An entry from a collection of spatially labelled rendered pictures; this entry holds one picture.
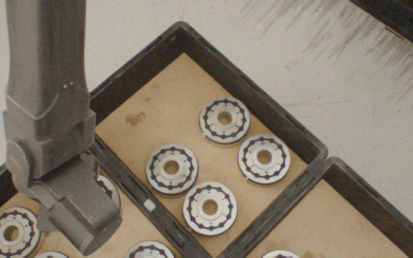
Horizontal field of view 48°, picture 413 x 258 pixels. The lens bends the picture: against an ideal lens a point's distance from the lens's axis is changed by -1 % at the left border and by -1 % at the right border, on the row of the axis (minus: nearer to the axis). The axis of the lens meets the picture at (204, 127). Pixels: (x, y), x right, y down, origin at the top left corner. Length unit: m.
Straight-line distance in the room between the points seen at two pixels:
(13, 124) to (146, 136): 0.53
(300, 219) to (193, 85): 0.35
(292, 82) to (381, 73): 0.22
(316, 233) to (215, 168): 0.23
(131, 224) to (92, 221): 0.43
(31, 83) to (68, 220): 0.16
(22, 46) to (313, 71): 0.88
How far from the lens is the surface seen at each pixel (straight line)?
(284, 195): 0.82
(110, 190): 0.73
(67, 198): 0.50
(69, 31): 0.39
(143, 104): 0.99
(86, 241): 0.51
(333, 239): 0.93
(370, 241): 0.95
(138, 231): 0.92
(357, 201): 0.92
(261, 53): 1.19
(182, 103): 0.98
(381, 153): 1.14
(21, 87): 0.43
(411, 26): 1.83
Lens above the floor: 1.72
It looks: 69 degrees down
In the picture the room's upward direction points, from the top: 4 degrees counter-clockwise
